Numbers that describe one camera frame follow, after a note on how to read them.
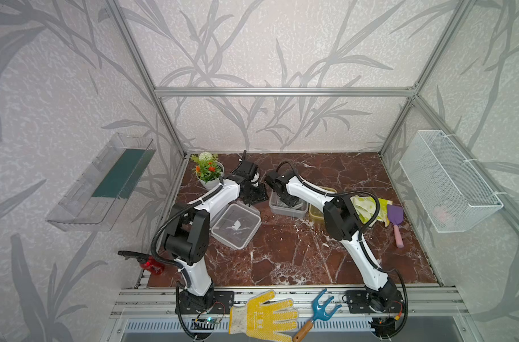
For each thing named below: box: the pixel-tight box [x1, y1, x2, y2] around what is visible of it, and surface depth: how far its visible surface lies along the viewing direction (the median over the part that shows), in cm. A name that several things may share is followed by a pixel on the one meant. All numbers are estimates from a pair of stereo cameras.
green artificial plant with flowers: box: [190, 151, 224, 184], surface depth 96 cm
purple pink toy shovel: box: [387, 204, 405, 248], surface depth 95 cm
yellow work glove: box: [228, 289, 298, 342], surface depth 72 cm
